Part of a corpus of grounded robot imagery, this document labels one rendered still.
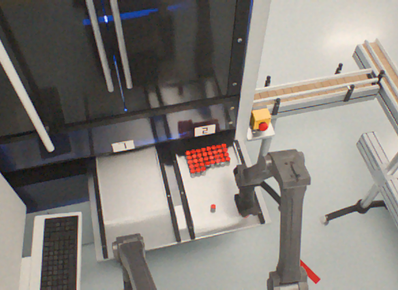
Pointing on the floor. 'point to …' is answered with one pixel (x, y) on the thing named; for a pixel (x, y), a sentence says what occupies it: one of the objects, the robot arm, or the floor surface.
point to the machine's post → (251, 66)
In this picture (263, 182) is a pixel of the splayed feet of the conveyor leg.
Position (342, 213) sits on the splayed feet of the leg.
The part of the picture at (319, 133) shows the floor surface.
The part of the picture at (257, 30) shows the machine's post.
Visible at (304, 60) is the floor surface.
